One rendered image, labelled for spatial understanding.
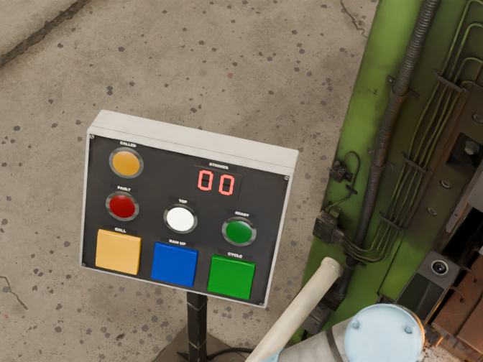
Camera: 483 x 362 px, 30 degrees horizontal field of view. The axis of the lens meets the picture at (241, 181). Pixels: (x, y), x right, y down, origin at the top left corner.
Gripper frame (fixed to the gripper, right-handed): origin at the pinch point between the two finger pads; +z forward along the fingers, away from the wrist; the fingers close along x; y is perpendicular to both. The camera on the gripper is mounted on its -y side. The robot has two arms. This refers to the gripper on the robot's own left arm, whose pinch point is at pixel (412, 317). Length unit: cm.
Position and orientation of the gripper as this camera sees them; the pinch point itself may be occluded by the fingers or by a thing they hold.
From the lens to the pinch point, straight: 129.9
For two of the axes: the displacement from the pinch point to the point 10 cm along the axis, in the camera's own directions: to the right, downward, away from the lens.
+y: -5.6, 8.3, 0.4
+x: 7.9, 5.5, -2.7
